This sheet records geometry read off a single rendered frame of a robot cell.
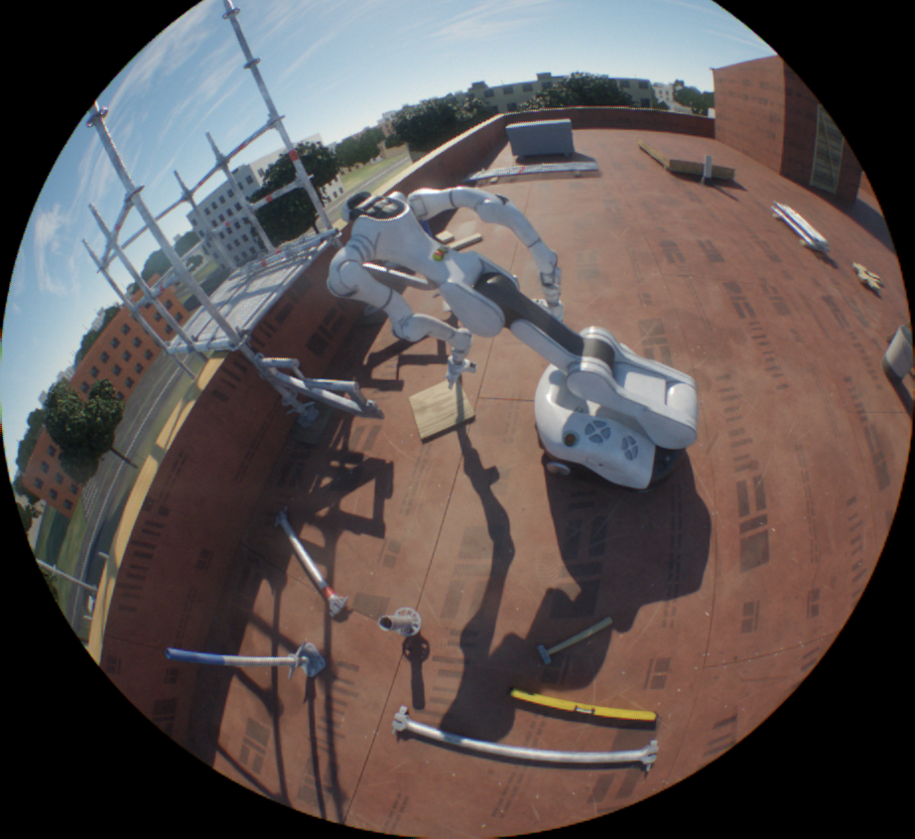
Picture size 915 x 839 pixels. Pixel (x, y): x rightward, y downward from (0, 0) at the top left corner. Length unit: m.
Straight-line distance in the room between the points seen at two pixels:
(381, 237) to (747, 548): 1.86
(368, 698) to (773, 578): 1.79
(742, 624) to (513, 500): 1.21
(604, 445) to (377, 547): 1.08
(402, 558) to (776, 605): 1.71
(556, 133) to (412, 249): 5.77
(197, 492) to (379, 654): 1.24
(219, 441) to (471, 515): 1.42
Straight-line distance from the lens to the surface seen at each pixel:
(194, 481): 1.93
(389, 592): 1.50
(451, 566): 1.40
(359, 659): 1.59
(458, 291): 0.96
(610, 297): 2.27
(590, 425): 1.15
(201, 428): 1.89
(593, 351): 1.08
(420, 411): 1.74
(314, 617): 1.72
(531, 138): 6.64
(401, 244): 1.03
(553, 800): 1.67
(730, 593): 1.56
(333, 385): 1.56
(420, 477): 1.57
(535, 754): 1.46
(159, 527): 1.94
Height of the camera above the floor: 1.34
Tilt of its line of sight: 48 degrees down
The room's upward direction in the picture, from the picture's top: 22 degrees counter-clockwise
